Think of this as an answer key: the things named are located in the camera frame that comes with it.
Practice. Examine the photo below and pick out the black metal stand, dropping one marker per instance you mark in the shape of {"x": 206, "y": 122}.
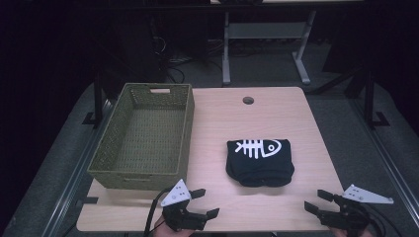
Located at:
{"x": 98, "y": 98}
{"x": 369, "y": 98}

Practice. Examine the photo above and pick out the black fishbone print garment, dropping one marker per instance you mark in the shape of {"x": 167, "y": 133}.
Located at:
{"x": 260, "y": 166}

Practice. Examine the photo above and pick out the grey metal desk frame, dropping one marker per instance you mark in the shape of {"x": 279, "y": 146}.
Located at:
{"x": 263, "y": 31}

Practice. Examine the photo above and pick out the person's right hand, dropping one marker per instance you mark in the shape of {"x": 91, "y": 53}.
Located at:
{"x": 352, "y": 233}

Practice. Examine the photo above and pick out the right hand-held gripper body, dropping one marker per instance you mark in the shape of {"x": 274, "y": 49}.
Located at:
{"x": 349, "y": 215}

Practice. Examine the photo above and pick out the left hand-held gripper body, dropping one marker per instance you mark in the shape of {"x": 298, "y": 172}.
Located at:
{"x": 179, "y": 215}

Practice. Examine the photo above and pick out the aluminium floor rail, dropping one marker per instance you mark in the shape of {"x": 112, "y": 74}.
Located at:
{"x": 77, "y": 171}
{"x": 385, "y": 154}

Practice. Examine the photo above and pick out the black table bracket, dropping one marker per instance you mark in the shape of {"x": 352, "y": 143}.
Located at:
{"x": 88, "y": 200}

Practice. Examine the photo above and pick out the person's left hand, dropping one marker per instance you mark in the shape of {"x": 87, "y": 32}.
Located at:
{"x": 164, "y": 232}

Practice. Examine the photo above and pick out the green woven basket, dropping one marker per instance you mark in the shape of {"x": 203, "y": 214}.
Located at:
{"x": 150, "y": 138}

